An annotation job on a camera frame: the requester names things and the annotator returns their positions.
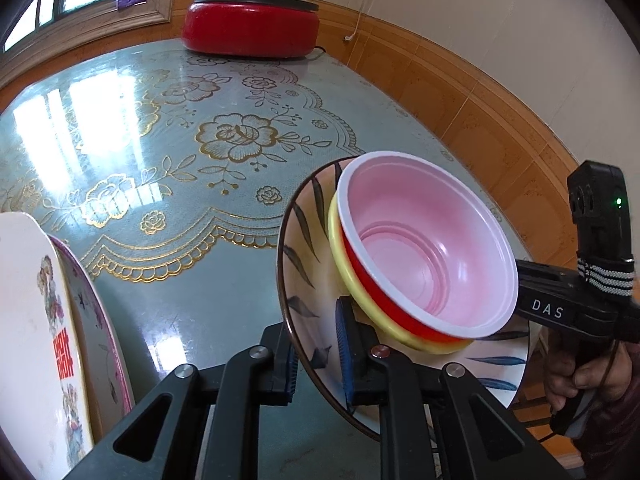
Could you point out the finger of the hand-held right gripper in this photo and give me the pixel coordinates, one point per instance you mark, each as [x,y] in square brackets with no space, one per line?
[547,277]

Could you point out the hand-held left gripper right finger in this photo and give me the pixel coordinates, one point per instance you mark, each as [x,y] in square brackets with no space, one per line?
[346,355]

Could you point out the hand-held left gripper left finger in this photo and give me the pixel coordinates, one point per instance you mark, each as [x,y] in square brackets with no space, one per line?
[285,375]

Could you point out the yellow plastic bowl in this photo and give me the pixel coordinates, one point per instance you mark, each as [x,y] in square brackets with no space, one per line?
[350,285]

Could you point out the white bowl blue stripes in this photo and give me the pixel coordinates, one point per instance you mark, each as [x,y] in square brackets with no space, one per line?
[310,280]

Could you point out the red plastic bowl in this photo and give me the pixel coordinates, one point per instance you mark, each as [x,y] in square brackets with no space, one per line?
[430,245]

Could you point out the large pink-rimmed floral plate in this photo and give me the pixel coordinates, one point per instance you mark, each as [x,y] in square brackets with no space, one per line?
[97,320]

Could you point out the white plate red characters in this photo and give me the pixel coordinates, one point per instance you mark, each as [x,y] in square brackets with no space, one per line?
[30,335]

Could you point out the person's right forearm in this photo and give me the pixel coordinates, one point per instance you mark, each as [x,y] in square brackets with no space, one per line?
[617,435]

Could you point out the person's right hand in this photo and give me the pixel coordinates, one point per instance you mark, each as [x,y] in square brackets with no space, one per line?
[590,385]

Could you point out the floral lace tablecloth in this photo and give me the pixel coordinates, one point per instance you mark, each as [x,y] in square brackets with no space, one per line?
[175,200]

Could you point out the red electric cooker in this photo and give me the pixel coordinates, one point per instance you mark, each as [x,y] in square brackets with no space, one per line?
[250,30]

